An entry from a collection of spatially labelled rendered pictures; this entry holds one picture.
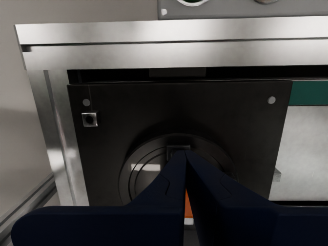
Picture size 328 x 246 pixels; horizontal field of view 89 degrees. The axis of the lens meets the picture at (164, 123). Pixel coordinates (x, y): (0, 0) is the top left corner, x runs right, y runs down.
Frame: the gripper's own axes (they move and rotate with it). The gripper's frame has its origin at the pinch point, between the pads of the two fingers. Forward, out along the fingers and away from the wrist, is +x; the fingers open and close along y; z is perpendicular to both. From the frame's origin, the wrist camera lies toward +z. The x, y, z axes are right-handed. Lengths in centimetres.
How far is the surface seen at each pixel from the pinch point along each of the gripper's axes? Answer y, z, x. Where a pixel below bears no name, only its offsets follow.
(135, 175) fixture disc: 4.7, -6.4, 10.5
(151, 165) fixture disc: 2.8, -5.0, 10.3
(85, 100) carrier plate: 10.0, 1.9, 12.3
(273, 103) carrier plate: -10.3, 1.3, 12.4
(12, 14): 24.9, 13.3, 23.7
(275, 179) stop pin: -12.6, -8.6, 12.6
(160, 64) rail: 1.7, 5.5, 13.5
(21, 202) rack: 20.2, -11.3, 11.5
